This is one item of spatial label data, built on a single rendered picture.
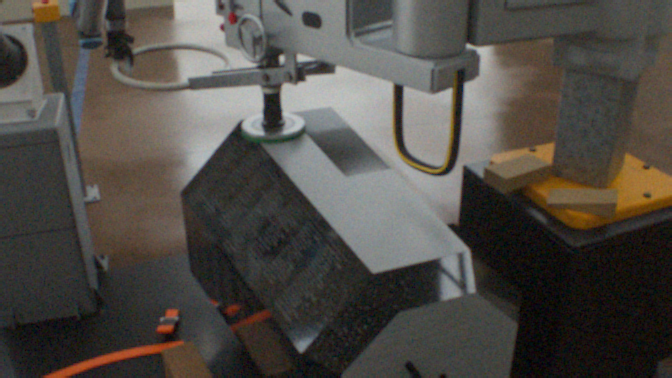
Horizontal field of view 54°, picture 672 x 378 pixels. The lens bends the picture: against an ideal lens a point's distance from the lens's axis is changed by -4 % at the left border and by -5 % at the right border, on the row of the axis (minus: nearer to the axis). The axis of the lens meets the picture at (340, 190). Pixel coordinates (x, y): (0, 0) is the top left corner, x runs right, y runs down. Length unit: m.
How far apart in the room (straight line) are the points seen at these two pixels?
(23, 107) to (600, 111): 2.00
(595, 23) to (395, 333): 1.02
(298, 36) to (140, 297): 1.51
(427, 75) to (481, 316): 0.60
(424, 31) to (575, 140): 0.75
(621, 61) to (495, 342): 0.87
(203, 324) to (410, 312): 1.39
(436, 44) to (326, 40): 0.35
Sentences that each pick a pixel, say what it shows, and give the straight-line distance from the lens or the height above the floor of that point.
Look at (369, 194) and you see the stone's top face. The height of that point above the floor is 0.85.
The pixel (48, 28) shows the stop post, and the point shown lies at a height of 0.96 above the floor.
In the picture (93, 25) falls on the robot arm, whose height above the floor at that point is 1.17.
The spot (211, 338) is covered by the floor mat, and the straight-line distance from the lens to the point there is 2.78.
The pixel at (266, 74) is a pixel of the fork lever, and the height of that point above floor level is 1.08.
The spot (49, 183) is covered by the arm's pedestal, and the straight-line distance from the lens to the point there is 2.74.
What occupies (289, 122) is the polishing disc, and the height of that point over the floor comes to 0.88.
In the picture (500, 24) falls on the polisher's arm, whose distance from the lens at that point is 1.80.
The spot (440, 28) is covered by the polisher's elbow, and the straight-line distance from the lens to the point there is 1.69.
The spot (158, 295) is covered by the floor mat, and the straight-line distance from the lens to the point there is 3.06.
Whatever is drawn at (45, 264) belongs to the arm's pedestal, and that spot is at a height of 0.28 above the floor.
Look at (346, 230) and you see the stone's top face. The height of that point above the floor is 0.85.
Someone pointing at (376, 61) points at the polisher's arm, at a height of 1.24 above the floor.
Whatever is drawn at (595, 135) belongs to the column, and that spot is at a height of 0.95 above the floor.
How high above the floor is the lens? 1.75
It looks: 27 degrees down
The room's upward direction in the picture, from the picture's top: straight up
